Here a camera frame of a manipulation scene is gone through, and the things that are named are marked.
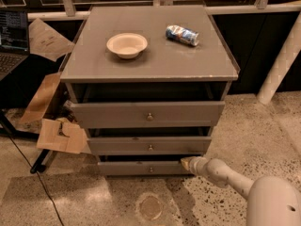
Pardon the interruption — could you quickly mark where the grey drawer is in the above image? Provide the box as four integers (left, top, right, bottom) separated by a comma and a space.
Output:
98, 161, 191, 176
71, 102, 225, 129
87, 137, 212, 155

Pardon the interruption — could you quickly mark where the tall cardboard flap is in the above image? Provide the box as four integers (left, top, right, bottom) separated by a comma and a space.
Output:
19, 73, 60, 124

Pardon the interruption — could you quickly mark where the white diagonal post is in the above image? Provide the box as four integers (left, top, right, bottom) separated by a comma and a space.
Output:
257, 12, 301, 105

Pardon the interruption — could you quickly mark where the grey bottom drawer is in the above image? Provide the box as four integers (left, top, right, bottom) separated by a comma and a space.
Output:
98, 161, 191, 176

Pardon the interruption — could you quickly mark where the grey top drawer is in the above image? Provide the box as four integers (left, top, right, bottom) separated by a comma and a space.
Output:
71, 102, 225, 129

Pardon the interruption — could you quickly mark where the grey middle drawer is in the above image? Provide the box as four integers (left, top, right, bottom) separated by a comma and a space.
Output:
87, 137, 212, 155

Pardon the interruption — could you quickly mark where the white railing bar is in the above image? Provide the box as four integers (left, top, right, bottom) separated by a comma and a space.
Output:
27, 0, 301, 22

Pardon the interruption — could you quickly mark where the blue crushed soda can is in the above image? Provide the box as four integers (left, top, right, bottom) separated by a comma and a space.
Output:
166, 24, 198, 46

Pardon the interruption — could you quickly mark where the black floor cable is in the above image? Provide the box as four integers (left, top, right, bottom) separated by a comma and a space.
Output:
7, 134, 66, 226

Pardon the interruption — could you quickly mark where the low cardboard box flap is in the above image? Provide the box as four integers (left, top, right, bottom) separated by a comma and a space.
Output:
37, 119, 90, 153

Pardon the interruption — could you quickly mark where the black table leg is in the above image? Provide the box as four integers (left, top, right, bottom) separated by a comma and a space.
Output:
0, 110, 49, 173

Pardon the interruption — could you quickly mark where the black open laptop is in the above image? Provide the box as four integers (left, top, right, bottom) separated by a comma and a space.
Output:
0, 8, 30, 80

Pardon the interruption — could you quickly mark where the grey drawer cabinet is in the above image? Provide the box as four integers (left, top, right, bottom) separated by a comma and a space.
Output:
61, 6, 239, 163

